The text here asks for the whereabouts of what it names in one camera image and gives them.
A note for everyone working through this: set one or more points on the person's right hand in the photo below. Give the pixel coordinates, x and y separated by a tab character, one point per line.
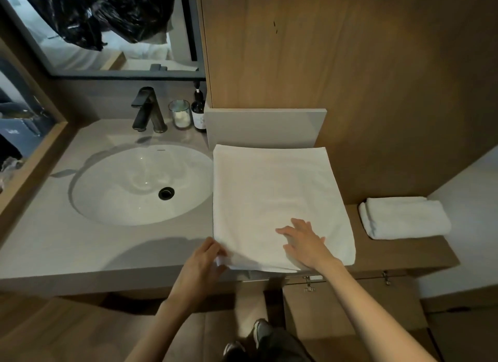
311	249

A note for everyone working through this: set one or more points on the person's left hand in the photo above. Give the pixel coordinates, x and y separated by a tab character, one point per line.
198	272

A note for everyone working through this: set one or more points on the wooden cabinet flap door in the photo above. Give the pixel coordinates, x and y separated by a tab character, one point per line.
330	311

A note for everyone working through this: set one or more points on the person's left forearm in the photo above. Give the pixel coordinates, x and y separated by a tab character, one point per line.
159	334

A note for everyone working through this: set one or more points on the person's white shoe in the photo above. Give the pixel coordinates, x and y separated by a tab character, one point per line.
261	332
233	352

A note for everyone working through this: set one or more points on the person's dark trousers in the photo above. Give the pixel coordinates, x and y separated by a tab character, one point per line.
284	348

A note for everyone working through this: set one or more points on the wooden vanity base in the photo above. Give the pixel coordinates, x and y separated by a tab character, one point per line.
218	295

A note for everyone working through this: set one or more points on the metal door hinge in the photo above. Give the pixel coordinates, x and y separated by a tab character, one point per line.
309	288
386	279

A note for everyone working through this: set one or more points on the black sink drain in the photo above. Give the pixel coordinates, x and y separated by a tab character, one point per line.
166	193

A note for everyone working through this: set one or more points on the white oval sink basin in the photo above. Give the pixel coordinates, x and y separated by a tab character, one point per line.
116	194

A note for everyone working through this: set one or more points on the grey stone backsplash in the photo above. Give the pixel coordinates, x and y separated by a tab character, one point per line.
264	128

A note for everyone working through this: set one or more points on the glass jar with cotton pads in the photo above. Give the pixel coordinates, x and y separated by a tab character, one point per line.
179	118

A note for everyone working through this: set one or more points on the dark pump bottle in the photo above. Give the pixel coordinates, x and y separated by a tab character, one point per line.
198	114

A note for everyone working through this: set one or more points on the black door hinge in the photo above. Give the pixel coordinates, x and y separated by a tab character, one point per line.
460	309

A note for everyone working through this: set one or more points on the black faucet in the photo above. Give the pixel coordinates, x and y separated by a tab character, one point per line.
149	109

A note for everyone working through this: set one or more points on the wooden back panel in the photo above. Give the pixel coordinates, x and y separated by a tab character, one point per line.
369	81

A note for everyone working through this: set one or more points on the wall mirror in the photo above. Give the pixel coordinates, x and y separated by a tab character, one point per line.
136	54

